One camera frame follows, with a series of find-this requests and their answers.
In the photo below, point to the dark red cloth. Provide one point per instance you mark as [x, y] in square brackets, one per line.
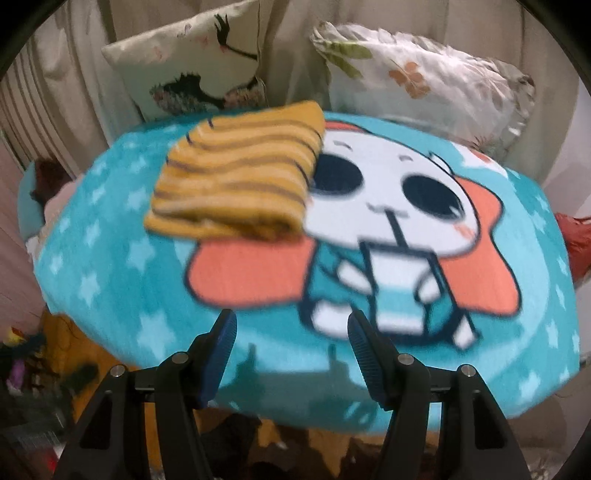
[51, 177]

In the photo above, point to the leaf print pillow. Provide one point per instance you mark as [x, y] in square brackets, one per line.
[415, 87]

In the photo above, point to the teal star printed blanket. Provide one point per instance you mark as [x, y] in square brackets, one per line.
[115, 277]

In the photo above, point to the bright red cloth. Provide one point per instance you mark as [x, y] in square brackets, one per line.
[575, 242]

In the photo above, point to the bird print pillow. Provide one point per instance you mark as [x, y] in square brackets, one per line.
[184, 60]

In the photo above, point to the orange striped shirt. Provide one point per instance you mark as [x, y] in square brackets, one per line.
[235, 175]

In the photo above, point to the plain teal pillow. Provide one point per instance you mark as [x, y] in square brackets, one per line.
[28, 207]

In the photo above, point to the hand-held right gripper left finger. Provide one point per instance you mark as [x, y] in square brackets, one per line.
[219, 355]

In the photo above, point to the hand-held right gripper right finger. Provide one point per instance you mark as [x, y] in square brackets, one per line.
[367, 360]

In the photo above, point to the pink cloth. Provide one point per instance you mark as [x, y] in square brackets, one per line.
[62, 198]

